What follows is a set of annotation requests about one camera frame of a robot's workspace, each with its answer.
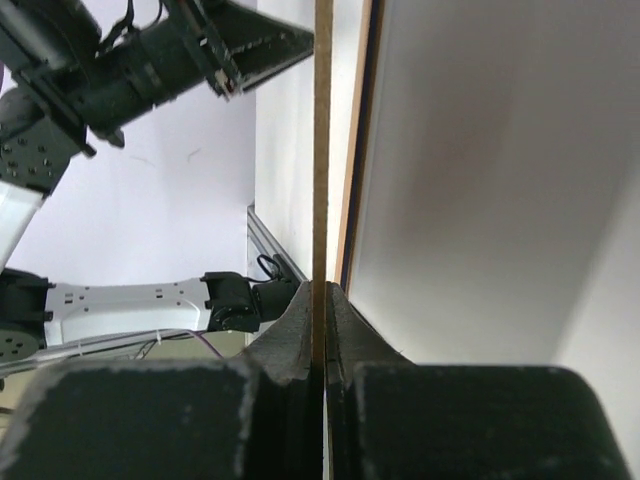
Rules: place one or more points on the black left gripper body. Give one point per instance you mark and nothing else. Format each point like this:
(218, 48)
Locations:
(188, 45)

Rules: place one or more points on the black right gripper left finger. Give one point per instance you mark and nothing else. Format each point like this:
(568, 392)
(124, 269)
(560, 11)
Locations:
(239, 418)

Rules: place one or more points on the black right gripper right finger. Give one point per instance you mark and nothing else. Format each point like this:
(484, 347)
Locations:
(390, 418)

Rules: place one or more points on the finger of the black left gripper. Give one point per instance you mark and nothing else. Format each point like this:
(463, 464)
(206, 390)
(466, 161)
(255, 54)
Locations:
(256, 47)

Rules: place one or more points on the brown cardboard backing board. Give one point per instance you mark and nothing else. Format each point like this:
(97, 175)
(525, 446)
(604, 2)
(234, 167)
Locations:
(323, 42)

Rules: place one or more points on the wooden picture frame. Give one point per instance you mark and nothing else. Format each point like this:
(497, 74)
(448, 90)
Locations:
(360, 125)

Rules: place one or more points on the printed photo paper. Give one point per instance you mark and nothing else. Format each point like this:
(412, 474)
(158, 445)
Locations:
(503, 131)

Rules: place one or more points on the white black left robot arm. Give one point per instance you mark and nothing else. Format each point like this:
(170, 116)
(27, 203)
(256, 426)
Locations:
(73, 79)

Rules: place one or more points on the aluminium front rail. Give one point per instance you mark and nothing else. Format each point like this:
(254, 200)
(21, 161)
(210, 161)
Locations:
(261, 241)

